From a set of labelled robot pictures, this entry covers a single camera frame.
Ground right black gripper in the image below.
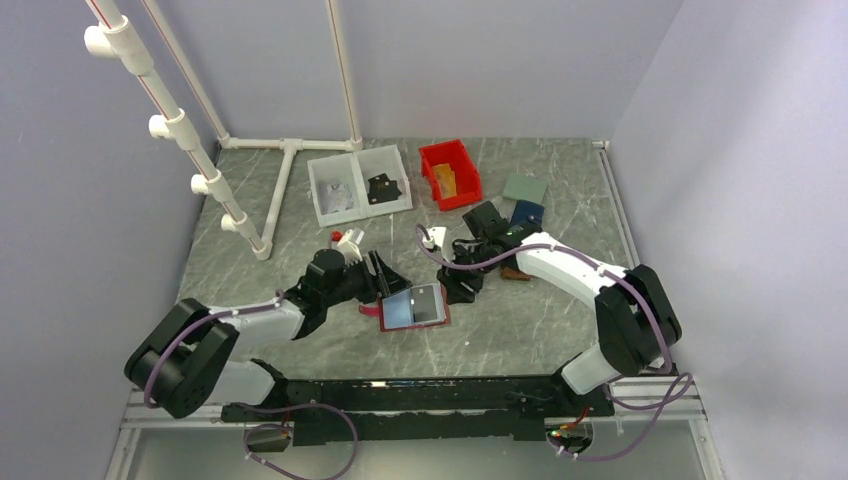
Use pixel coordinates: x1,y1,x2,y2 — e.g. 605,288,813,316
437,241,496,305

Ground brown card holder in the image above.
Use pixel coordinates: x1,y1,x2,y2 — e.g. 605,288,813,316
500,267,533,281

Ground blue card holder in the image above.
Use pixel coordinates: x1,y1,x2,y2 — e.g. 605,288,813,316
510,200,545,226

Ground black credit card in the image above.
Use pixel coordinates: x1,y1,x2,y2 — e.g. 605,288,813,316
368,174,398,195

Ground red plastic bin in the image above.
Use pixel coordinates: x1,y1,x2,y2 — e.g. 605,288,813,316
419,139,483,211

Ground white divided tray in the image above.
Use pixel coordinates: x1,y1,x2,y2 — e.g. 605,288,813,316
307,145,413,227

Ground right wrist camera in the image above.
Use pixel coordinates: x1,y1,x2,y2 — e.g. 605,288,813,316
422,227,447,251

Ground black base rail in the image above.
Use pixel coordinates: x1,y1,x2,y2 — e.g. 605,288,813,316
221,370,615,446

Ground silver grey credit card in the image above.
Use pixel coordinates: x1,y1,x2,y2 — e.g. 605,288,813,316
410,285,443,323

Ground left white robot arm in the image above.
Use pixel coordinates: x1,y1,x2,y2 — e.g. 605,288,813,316
124,249,412,420

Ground orange card in bin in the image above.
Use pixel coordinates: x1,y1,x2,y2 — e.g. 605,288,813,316
432,164,457,199

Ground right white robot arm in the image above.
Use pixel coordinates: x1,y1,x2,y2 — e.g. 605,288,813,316
415,202,682,415

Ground green card holder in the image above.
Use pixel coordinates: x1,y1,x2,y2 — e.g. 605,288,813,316
502,173,549,204

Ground cards in white tray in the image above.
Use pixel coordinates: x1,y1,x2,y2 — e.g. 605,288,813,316
320,181,354,215

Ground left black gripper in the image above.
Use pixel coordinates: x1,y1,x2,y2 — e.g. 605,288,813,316
323,249,412,308

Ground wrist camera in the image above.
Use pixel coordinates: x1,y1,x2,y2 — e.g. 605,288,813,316
330,228,365,264
422,227,447,251

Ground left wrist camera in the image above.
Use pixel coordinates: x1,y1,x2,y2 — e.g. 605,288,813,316
330,228,365,264

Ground red card holder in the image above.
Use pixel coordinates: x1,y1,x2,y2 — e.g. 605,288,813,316
358,283,451,333

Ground white pvc pipe frame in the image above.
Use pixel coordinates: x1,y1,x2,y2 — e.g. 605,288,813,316
84,0,363,261

